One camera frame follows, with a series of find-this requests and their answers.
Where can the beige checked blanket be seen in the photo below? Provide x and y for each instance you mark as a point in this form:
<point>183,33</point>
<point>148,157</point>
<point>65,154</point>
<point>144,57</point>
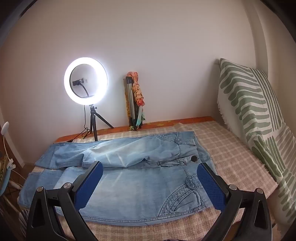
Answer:
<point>231,150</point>

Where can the folded silver tripod stand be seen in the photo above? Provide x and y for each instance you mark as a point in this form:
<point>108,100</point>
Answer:
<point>132,102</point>

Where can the blue denim pants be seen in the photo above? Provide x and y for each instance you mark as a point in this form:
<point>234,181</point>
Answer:
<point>138,185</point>

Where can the orange bed sheet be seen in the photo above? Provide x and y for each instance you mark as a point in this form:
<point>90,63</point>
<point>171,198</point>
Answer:
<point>157,124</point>

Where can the green striped white cushion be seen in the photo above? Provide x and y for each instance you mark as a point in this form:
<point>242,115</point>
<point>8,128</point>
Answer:
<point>249,97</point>

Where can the blue chair with wooden legs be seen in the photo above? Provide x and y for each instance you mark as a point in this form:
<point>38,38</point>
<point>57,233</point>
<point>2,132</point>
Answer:
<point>5,183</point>

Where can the black gooseneck phone holder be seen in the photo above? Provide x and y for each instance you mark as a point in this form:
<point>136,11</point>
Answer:
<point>77,82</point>

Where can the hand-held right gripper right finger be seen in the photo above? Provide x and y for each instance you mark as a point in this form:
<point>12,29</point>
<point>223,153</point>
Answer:
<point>210,187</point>

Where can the white clip lamp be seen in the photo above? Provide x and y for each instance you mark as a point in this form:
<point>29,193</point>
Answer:
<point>4,128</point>

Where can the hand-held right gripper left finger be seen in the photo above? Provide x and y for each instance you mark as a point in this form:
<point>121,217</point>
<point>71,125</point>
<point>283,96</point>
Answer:
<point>89,185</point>

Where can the black mini tripod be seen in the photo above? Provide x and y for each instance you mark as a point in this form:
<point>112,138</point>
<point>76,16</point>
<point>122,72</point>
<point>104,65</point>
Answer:
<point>93,120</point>

